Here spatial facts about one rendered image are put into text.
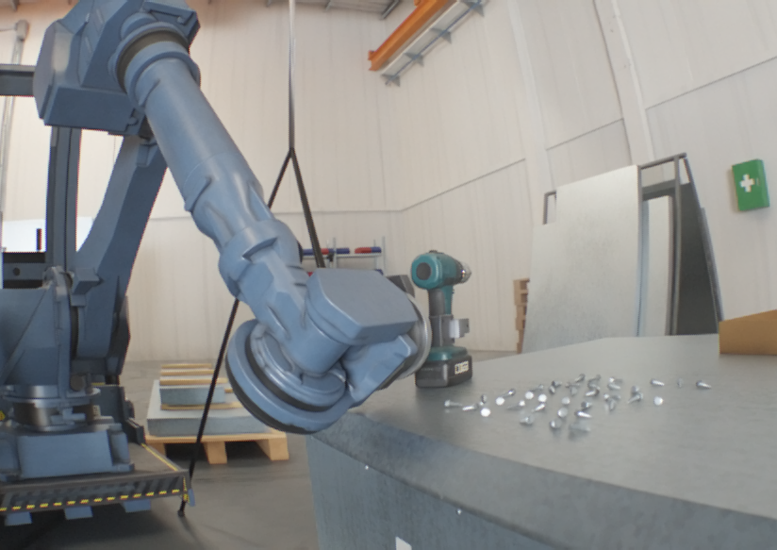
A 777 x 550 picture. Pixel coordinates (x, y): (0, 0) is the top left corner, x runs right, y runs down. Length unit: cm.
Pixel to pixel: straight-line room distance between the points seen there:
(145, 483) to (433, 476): 149
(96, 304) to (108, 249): 20
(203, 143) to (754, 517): 89
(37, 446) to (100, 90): 121
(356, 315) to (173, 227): 1099
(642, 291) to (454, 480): 321
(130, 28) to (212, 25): 1191
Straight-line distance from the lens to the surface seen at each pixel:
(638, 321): 370
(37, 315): 192
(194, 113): 102
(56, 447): 203
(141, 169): 164
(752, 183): 562
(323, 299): 68
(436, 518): 75
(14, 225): 752
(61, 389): 200
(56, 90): 139
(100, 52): 137
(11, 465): 211
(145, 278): 1153
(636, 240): 376
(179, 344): 1151
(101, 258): 182
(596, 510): 43
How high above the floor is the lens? 79
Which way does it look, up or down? 4 degrees up
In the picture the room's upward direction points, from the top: 4 degrees counter-clockwise
